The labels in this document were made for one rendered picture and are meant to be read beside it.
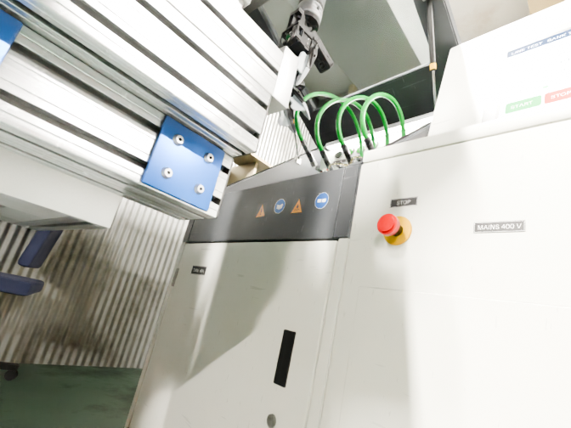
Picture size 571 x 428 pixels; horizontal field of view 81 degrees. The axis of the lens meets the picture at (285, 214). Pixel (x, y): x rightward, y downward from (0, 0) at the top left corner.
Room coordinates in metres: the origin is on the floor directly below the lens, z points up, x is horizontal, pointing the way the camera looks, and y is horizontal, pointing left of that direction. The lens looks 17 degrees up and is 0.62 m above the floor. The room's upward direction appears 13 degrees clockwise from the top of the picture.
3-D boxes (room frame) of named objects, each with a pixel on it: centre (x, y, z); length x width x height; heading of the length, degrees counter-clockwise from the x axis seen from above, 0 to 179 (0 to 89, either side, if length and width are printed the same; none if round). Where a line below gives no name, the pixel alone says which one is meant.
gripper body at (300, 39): (0.75, 0.07, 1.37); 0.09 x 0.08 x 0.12; 130
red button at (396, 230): (0.53, -0.18, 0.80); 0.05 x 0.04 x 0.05; 40
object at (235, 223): (0.90, 0.08, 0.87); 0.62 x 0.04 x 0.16; 40
